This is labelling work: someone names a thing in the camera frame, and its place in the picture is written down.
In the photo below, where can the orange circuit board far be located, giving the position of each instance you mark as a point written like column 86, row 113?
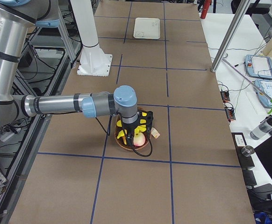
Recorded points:
column 225, row 96

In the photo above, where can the orange circuit board near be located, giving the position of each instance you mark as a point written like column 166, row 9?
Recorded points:
column 230, row 113

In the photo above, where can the small metal weight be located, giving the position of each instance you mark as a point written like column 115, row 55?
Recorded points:
column 247, row 151

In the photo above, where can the white power strip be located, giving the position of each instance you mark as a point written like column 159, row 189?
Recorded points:
column 6, row 134

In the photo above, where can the orange circuit board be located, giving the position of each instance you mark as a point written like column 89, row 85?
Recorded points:
column 225, row 96
column 230, row 113

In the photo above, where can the green handled grabber stick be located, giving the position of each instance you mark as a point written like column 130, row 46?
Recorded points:
column 250, row 82

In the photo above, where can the white rectangular bear tray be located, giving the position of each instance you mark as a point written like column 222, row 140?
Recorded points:
column 147, row 28

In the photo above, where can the blue teach pendant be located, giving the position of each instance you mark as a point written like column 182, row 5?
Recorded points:
column 258, row 66
column 266, row 87

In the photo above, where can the clear water bottle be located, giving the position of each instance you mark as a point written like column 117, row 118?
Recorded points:
column 262, row 129

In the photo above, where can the blue teach pendant far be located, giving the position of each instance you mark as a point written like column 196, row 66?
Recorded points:
column 258, row 66

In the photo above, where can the brown woven wicker basket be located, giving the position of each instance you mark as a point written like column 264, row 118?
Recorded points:
column 127, row 143

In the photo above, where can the pink peach fruit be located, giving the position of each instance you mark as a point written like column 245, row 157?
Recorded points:
column 139, row 139

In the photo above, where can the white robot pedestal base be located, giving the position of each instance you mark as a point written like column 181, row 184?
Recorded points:
column 93, row 60

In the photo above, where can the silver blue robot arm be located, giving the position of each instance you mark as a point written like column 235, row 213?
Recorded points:
column 16, row 17

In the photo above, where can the red fire extinguisher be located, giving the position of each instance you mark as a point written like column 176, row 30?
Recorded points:
column 205, row 9

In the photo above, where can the aluminium frame post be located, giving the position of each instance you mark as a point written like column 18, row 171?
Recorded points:
column 238, row 16

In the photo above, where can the paper price tag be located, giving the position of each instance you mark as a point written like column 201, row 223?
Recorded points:
column 155, row 133

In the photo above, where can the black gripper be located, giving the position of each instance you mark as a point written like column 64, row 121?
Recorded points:
column 129, row 130

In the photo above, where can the blue teach pendant near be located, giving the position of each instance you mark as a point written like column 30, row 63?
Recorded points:
column 266, row 87

